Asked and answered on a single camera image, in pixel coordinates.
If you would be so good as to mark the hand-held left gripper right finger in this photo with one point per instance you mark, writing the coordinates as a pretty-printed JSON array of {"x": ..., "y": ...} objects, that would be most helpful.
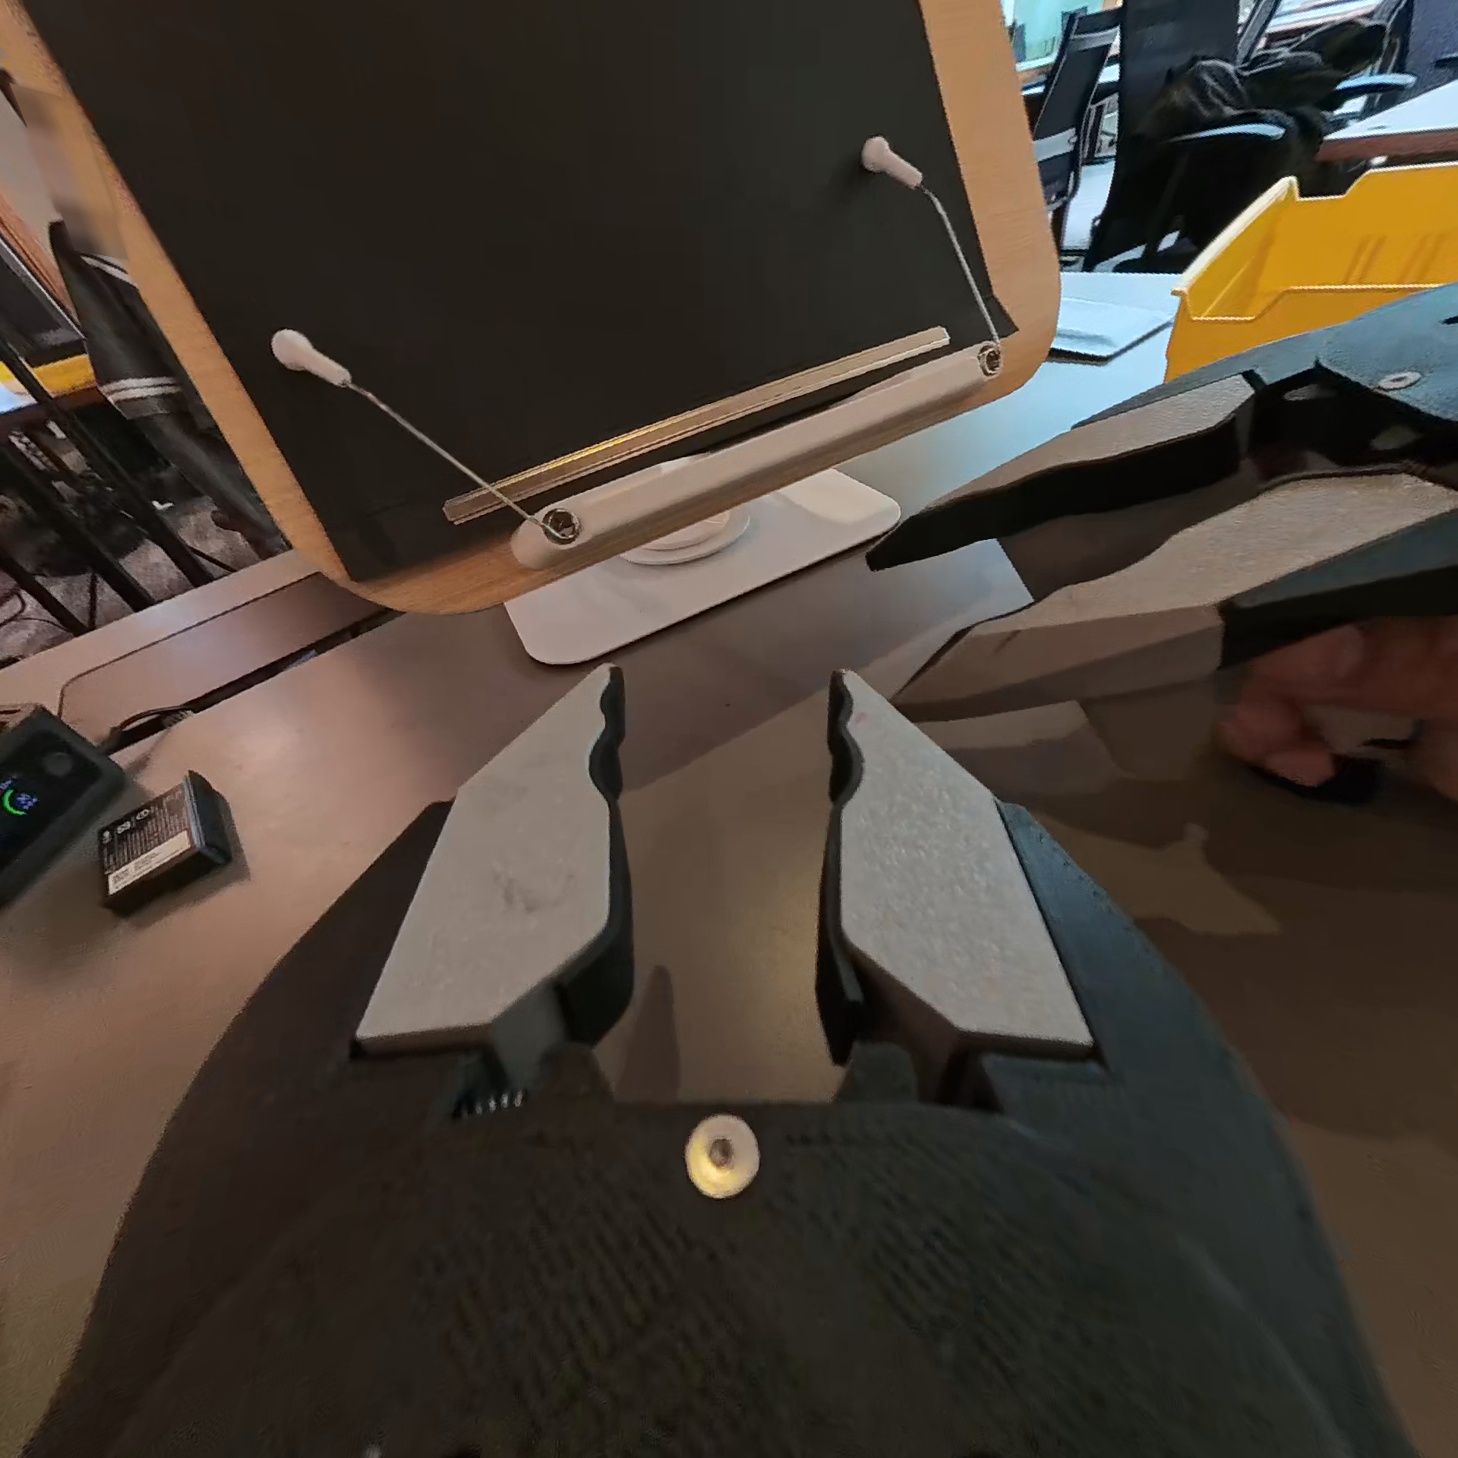
[{"x": 957, "y": 911}]

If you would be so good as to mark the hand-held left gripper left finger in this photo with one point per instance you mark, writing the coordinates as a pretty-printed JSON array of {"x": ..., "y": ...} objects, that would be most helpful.
[{"x": 503, "y": 899}]

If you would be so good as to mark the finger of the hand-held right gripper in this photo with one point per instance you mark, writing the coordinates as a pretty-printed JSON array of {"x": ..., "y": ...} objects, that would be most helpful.
[
  {"x": 1117, "y": 455},
  {"x": 1140, "y": 637}
]

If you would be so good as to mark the yellow plastic bin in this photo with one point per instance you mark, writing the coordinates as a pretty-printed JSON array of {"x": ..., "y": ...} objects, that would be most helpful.
[{"x": 1310, "y": 273}]

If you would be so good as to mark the person's right hand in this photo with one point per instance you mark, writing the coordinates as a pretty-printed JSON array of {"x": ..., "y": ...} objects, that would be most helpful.
[{"x": 1344, "y": 694}]

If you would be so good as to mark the grey office desk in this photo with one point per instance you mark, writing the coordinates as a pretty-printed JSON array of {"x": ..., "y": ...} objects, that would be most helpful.
[{"x": 1390, "y": 120}]

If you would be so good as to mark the group of black office chairs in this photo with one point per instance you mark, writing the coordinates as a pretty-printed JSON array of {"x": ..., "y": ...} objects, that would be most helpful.
[{"x": 1197, "y": 113}]

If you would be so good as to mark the black battery charger case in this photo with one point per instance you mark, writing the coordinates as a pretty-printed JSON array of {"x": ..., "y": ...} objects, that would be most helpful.
[{"x": 46, "y": 797}]

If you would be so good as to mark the wooden book stand white base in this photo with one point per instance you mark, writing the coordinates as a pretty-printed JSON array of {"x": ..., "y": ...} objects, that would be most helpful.
[{"x": 570, "y": 227}]

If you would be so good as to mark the black camera battery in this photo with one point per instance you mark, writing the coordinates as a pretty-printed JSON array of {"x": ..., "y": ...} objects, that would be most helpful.
[{"x": 166, "y": 842}]

